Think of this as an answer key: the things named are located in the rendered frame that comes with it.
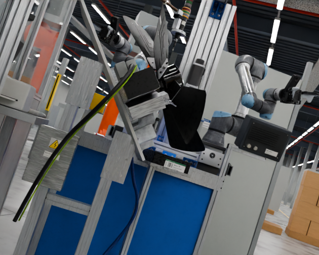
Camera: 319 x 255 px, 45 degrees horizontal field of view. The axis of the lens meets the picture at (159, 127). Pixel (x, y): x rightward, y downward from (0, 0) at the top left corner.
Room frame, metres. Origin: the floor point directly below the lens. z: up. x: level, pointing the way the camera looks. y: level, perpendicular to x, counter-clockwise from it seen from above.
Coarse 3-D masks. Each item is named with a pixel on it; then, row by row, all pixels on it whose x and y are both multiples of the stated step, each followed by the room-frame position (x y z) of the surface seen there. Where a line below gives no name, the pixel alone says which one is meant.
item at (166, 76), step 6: (168, 66) 1.67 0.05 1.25; (174, 66) 1.66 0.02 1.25; (168, 72) 1.64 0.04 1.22; (174, 72) 1.64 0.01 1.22; (162, 78) 1.64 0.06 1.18; (168, 78) 1.64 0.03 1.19; (174, 78) 1.64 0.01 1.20; (180, 78) 1.65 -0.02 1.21; (162, 84) 1.65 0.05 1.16; (168, 84) 1.64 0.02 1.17; (156, 90) 1.63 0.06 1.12; (162, 90) 1.66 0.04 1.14
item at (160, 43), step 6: (162, 6) 1.45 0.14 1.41; (162, 12) 1.44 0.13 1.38; (162, 18) 1.44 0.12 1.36; (162, 24) 1.45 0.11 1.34; (156, 30) 1.37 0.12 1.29; (162, 30) 1.46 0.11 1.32; (156, 36) 1.39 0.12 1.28; (162, 36) 1.47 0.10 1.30; (156, 42) 1.42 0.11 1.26; (162, 42) 1.49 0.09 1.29; (156, 48) 1.44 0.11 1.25; (162, 48) 1.51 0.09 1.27; (168, 48) 1.59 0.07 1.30; (156, 54) 1.47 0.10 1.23; (162, 54) 1.53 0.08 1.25; (168, 54) 1.60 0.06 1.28; (156, 60) 1.50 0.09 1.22; (162, 60) 1.56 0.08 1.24; (156, 66) 1.54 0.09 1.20
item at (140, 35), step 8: (128, 24) 1.70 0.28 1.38; (136, 24) 1.78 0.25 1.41; (136, 32) 1.73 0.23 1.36; (144, 32) 1.79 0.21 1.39; (136, 40) 1.69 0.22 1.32; (144, 40) 1.74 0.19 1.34; (152, 40) 1.83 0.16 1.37; (144, 48) 1.71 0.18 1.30; (152, 48) 1.75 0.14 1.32; (152, 56) 1.71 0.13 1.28
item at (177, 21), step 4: (176, 12) 1.75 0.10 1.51; (180, 12) 1.75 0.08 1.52; (176, 16) 1.75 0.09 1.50; (180, 16) 1.75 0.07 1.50; (176, 20) 1.76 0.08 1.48; (180, 20) 1.76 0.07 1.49; (176, 24) 1.76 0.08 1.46; (172, 28) 1.78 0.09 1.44; (176, 28) 1.76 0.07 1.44; (172, 32) 1.80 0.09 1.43; (176, 32) 1.78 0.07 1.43; (180, 32) 1.76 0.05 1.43; (184, 32) 1.77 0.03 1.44; (180, 36) 1.82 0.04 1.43; (184, 36) 1.80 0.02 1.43
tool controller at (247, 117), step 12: (252, 120) 2.16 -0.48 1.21; (264, 120) 2.26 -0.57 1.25; (240, 132) 2.25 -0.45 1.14; (252, 132) 2.17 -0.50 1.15; (264, 132) 2.17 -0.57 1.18; (276, 132) 2.18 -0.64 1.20; (288, 132) 2.19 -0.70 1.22; (240, 144) 2.20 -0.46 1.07; (252, 144) 2.19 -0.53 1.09; (264, 144) 2.20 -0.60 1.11; (276, 144) 2.20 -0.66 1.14; (264, 156) 2.22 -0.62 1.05; (276, 156) 2.22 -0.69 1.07
